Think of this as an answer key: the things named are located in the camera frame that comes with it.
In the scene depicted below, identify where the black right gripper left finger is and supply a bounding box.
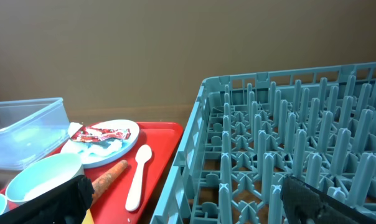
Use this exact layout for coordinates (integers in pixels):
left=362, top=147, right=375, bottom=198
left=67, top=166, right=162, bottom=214
left=0, top=175, right=94, bottom=224

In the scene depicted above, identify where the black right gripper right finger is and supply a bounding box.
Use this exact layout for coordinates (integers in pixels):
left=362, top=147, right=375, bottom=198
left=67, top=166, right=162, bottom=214
left=281, top=175, right=376, bottom=224

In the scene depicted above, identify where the green bowl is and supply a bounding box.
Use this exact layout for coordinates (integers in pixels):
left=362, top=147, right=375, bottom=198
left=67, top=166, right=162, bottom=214
left=5, top=153, right=84, bottom=205

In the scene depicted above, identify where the white tissue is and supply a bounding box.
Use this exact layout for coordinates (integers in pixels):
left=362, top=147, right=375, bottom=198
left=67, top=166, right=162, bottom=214
left=66, top=123, right=124, bottom=157

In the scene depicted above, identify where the red snack wrapper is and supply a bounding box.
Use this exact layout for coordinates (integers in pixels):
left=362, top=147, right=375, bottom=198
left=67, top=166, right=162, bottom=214
left=70, top=126, right=131, bottom=143

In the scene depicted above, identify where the grey-blue dishwasher rack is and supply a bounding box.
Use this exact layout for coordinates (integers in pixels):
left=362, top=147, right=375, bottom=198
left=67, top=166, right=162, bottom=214
left=151, top=62, right=376, bottom=223

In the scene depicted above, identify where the orange carrot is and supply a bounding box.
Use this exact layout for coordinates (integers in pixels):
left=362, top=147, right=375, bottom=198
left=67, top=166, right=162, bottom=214
left=92, top=160, right=128, bottom=205

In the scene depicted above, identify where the light blue plate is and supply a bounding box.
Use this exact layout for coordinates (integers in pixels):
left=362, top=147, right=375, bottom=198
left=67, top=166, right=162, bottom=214
left=60, top=119, right=140, bottom=169

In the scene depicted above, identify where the clear plastic bin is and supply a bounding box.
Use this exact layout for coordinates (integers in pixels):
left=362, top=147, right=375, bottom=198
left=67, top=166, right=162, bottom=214
left=0, top=98, right=70, bottom=170

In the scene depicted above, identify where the white plastic spoon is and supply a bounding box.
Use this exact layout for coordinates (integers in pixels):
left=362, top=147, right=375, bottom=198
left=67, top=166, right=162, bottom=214
left=125, top=144, right=152, bottom=212

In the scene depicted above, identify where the red plastic tray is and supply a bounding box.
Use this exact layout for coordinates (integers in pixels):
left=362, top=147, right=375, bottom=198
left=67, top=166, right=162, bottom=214
left=8, top=122, right=182, bottom=223

